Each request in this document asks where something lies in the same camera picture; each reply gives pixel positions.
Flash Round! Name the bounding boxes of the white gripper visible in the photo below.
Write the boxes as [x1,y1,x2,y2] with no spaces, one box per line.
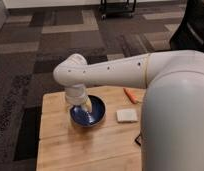
[65,84,92,112]

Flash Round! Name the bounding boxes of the white sponge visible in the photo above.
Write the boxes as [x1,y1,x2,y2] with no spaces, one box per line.
[116,109,138,122]

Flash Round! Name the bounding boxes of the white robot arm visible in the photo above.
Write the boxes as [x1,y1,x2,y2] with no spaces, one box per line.
[53,50,204,171]

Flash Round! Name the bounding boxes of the dark blue bowl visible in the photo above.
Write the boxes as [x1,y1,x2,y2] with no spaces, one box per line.
[70,95,106,127]

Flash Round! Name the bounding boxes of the orange carrot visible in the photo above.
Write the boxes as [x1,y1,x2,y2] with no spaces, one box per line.
[123,88,138,104]

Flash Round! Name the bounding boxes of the black orange snack packet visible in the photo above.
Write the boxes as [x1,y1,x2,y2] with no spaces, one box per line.
[134,133,141,147]

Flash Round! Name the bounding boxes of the black office chair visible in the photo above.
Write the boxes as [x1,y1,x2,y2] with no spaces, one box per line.
[170,0,204,52]

